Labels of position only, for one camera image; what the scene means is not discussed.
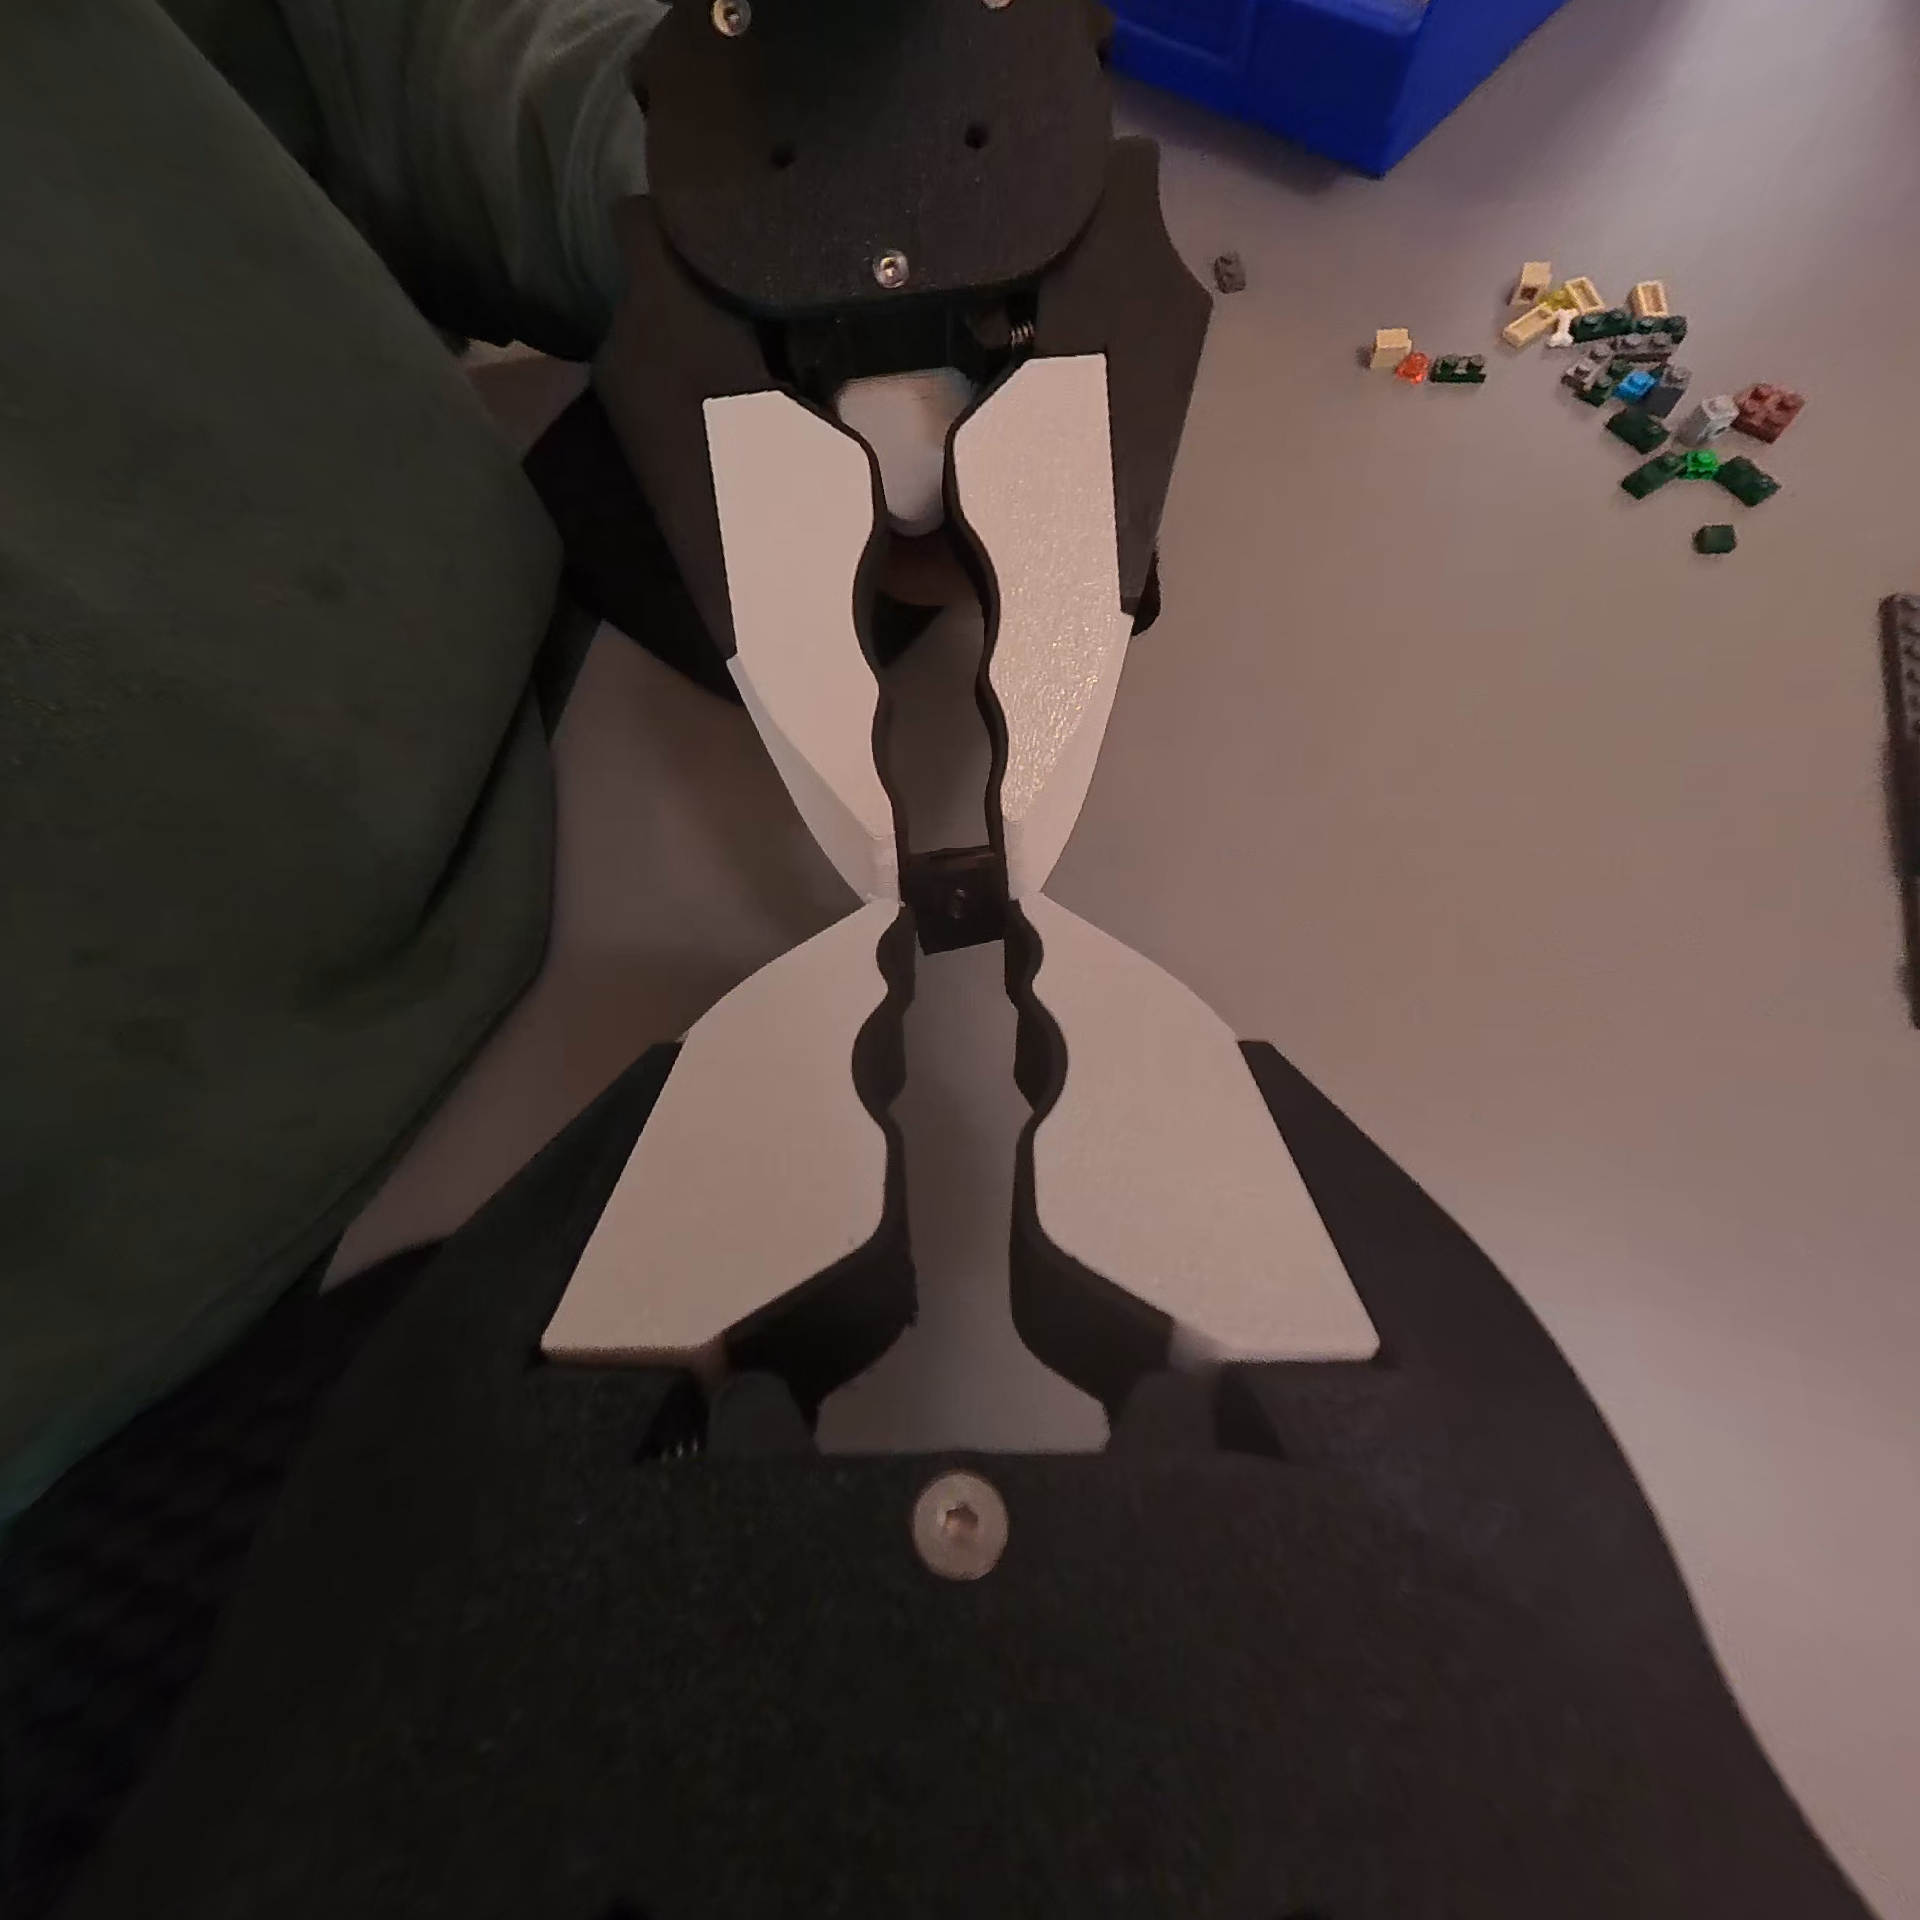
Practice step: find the green hoodie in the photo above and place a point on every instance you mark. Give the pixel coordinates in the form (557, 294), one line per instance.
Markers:
(226, 751)

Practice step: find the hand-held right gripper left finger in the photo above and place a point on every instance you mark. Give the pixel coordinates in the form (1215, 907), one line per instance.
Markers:
(720, 1200)

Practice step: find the grey desk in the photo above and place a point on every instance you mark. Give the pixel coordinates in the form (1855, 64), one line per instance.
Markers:
(1424, 902)

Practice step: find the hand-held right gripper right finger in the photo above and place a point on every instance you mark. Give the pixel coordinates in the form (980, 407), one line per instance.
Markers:
(1184, 1200)

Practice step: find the dark grey brick building model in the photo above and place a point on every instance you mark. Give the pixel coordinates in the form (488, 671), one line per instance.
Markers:
(1899, 809)

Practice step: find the pile of small toy bricks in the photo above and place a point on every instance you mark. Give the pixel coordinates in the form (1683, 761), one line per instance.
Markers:
(1637, 432)

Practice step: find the small black toy cube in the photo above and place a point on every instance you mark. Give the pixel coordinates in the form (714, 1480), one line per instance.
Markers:
(954, 902)

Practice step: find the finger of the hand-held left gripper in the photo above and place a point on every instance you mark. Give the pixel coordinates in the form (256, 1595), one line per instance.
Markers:
(1060, 571)
(788, 599)

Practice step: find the reddish brown brick plate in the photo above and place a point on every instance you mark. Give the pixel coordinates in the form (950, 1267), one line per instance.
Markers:
(1770, 416)

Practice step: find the blue plastic bin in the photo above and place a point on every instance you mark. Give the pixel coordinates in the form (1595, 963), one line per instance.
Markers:
(1350, 76)

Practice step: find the black mesh armrest pad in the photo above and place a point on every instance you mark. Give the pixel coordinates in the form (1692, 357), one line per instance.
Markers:
(107, 1651)

